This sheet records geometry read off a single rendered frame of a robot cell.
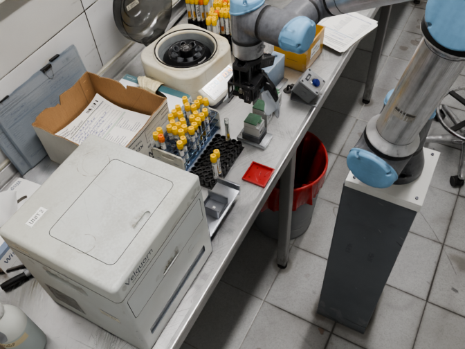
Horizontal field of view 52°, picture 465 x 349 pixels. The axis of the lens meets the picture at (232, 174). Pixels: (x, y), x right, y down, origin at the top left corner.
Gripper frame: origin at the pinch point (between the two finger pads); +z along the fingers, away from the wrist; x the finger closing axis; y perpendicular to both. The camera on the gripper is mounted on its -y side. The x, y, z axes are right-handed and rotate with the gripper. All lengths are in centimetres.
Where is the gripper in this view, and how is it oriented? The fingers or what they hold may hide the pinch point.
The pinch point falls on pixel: (253, 109)
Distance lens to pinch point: 130.2
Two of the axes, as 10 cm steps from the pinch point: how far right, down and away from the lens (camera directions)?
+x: 8.9, 3.2, -3.2
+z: 0.6, 6.3, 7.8
